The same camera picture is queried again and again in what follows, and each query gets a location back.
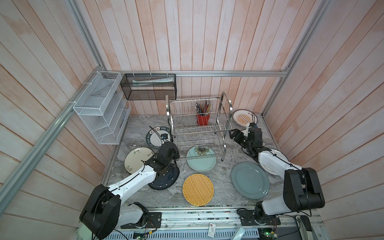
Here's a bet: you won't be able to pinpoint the black mesh wall basket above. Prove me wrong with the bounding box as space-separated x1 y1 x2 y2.
120 73 177 101

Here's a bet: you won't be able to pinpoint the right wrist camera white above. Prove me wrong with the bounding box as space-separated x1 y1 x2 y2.
242 123 256 137

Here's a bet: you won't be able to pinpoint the cream floral plate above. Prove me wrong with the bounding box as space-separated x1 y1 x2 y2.
124 147 154 174

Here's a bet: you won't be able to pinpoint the green rim white plate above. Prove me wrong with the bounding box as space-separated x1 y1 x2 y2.
146 126 171 149

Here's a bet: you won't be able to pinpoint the colourful chopsticks bundle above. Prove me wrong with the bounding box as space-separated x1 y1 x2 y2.
196 100 212 116

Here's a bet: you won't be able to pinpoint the white plate black rings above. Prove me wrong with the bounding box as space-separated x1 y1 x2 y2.
258 148 290 176

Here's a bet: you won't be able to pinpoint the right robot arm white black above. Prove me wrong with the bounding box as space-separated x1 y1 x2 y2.
230 123 326 222

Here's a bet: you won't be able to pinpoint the white wire mesh shelf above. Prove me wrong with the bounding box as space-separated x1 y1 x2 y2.
74 71 132 145

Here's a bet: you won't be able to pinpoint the yellow woven bamboo tray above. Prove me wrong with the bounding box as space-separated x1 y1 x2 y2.
183 174 214 207

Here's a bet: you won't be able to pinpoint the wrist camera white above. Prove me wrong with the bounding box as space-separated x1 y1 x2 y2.
161 133 169 141
242 123 256 137

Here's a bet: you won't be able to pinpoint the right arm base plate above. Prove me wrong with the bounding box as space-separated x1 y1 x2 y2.
236 208 281 226

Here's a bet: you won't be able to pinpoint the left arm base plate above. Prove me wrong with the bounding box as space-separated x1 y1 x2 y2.
120 212 162 229

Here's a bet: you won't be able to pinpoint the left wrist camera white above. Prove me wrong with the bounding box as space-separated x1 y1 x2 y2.
161 133 169 141

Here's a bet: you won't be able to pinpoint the far orange sunburst plate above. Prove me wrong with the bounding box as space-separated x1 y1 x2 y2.
233 109 258 127

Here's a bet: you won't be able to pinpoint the red utensil cup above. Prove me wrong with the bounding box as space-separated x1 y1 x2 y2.
197 114 210 126

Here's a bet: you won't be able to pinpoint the silver metal dish rack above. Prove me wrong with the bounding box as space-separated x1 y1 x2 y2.
166 92 234 161

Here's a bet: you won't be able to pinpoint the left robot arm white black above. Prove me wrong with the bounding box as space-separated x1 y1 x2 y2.
80 142 180 240

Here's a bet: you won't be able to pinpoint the grey green large plate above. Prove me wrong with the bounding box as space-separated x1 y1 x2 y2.
231 162 270 200

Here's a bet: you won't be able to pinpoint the light green flower plate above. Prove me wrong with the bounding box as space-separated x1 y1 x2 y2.
187 146 217 172

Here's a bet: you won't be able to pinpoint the dark blue glazed plate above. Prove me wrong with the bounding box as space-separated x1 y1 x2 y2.
148 164 180 190

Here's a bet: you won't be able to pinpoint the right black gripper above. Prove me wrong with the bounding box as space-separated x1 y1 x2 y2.
229 129 252 151

